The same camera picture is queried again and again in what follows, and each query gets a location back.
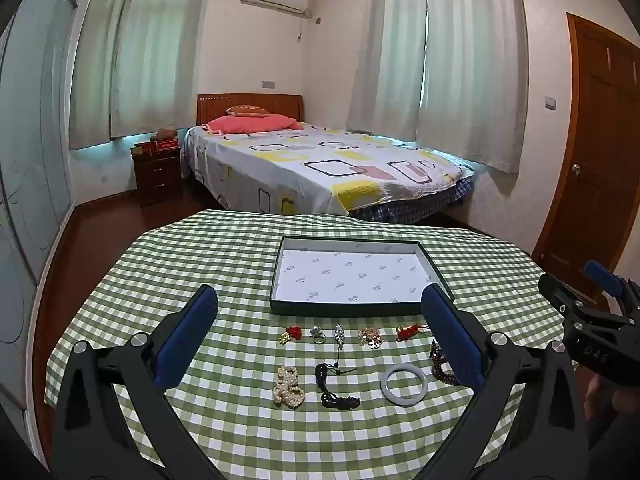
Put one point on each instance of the gold rhinestone earring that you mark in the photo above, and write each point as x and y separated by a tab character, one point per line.
369	333

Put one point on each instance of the person's right hand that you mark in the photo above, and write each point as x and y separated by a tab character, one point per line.
600	400

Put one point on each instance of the wooden bed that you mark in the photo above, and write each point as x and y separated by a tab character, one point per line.
250	102

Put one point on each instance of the narrow white curtain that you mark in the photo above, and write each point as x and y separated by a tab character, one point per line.
92	60
387	45

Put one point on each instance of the red tassel gold charm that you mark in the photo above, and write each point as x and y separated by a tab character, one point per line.
407	333

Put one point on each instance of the brown stuffed toy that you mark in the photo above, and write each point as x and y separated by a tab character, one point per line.
164	135

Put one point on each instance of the dark flat box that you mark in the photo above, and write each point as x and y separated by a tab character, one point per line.
142	150

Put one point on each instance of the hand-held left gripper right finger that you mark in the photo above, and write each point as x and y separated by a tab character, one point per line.
450	335

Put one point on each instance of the red box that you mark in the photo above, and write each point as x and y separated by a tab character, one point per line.
166	145

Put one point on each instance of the crystal leaf brooch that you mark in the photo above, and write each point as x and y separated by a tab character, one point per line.
339	336

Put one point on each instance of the green checked tablecloth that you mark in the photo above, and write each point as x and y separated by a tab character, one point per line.
240	285

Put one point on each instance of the dark green shallow box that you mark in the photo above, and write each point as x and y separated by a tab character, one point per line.
345	272

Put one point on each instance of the dark wooden nightstand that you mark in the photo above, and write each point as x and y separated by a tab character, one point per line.
157	177

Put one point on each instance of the wall light switch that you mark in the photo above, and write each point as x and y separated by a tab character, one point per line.
550	104

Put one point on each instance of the white jade bangle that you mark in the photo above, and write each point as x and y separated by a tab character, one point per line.
387	390

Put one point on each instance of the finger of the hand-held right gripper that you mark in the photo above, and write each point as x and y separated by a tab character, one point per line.
562	295
602	275

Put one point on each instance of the patterned white bedsheet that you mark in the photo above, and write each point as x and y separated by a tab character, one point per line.
300	160

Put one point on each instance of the wide white curtain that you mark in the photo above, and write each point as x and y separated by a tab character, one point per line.
160	45
475	60

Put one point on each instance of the pink pillow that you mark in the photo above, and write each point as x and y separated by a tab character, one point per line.
250	124

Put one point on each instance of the red and gold knot brooch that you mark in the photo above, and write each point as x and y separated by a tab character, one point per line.
293	335

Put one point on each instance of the wooden door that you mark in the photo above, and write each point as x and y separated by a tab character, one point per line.
595	150

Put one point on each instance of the frosted glass wardrobe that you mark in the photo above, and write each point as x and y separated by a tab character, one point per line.
30	135

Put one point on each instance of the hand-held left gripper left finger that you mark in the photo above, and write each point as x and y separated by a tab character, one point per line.
185	340

